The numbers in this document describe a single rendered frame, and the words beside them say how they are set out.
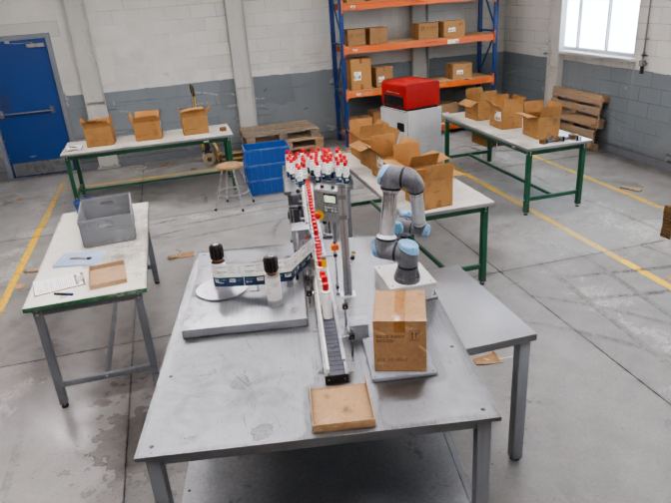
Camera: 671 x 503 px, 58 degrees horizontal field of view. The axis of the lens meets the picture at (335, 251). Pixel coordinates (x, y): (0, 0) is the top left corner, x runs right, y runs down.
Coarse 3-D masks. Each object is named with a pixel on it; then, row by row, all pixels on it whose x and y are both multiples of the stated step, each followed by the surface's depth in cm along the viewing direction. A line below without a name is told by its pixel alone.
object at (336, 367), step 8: (328, 280) 366; (328, 320) 322; (328, 328) 315; (328, 336) 307; (336, 336) 307; (328, 344) 300; (336, 344) 300; (328, 352) 294; (336, 352) 293; (336, 360) 287; (336, 368) 281
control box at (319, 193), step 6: (318, 186) 343; (324, 186) 342; (330, 186) 342; (318, 192) 338; (324, 192) 336; (330, 192) 334; (336, 192) 332; (318, 198) 340; (336, 198) 333; (318, 204) 341; (324, 204) 339; (330, 204) 337; (336, 204) 335; (318, 210) 343; (324, 216) 342; (330, 216) 340; (336, 216) 338; (330, 222) 343; (336, 222) 339
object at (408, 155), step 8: (400, 144) 555; (408, 144) 557; (416, 144) 559; (400, 152) 556; (408, 152) 558; (416, 152) 559; (432, 152) 557; (384, 160) 550; (392, 160) 550; (400, 160) 557; (408, 160) 559; (416, 160) 520; (424, 160) 523; (432, 160) 526; (440, 160) 535; (416, 168) 527; (424, 168) 529
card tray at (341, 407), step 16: (352, 384) 277; (320, 400) 268; (336, 400) 267; (352, 400) 266; (368, 400) 265; (320, 416) 258; (336, 416) 257; (352, 416) 256; (368, 416) 255; (320, 432) 249
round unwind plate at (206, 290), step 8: (208, 280) 374; (200, 288) 365; (208, 288) 364; (232, 288) 362; (240, 288) 361; (200, 296) 355; (208, 296) 354; (216, 296) 354; (224, 296) 353; (232, 296) 352
